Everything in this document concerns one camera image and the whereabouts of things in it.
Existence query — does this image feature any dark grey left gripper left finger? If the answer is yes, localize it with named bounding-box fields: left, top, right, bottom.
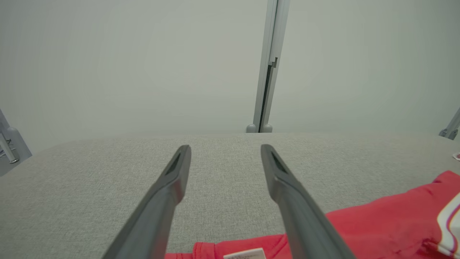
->
left=102, top=144, right=192, bottom=259

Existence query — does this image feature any grey frame bracket left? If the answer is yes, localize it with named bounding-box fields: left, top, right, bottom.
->
left=0, top=108, right=33, bottom=177

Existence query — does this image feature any red white sports jersey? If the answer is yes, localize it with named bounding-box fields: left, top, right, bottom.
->
left=165, top=170, right=460, bottom=259

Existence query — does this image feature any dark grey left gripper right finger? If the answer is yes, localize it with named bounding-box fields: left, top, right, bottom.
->
left=260, top=144, right=357, bottom=259

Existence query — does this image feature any grey metal partition post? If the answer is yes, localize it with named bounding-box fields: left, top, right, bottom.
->
left=253, top=0, right=291, bottom=133
left=438, top=107, right=460, bottom=141

